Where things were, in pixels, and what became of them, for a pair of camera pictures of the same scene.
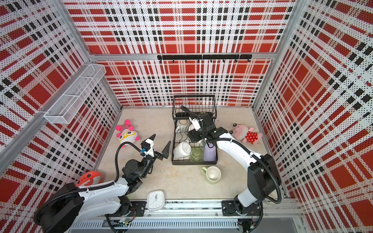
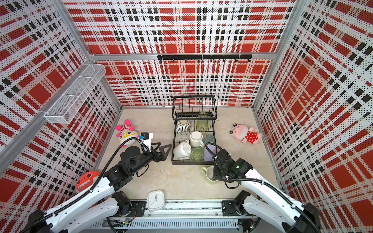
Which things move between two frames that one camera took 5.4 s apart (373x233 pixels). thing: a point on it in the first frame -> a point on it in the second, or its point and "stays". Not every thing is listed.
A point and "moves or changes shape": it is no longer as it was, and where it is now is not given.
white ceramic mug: [182, 149] stays
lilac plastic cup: [210, 153] stays
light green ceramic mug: [213, 174] stays
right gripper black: [193, 134] -> [215, 174]
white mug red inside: [191, 127] moves or changes shape
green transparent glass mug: [196, 155] stays
